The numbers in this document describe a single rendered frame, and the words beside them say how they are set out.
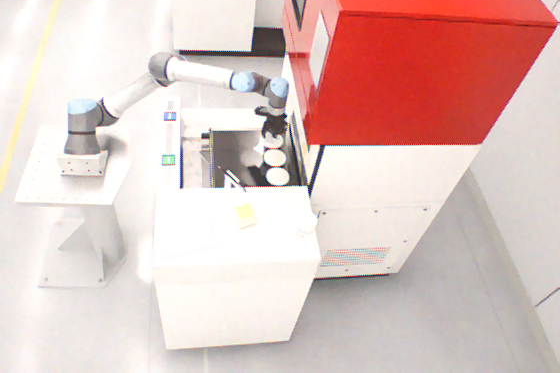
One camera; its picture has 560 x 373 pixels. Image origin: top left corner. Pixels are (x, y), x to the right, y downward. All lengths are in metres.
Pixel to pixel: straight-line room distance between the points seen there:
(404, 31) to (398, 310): 1.84
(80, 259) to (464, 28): 2.31
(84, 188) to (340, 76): 1.21
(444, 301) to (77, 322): 2.07
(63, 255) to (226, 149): 1.25
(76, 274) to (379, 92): 1.97
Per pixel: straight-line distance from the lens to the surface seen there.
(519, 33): 1.77
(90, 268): 2.95
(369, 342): 2.85
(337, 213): 2.27
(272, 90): 1.92
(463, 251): 3.36
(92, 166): 2.23
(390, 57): 1.63
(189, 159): 2.20
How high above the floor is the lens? 2.57
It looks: 49 degrees down
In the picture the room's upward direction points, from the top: 12 degrees clockwise
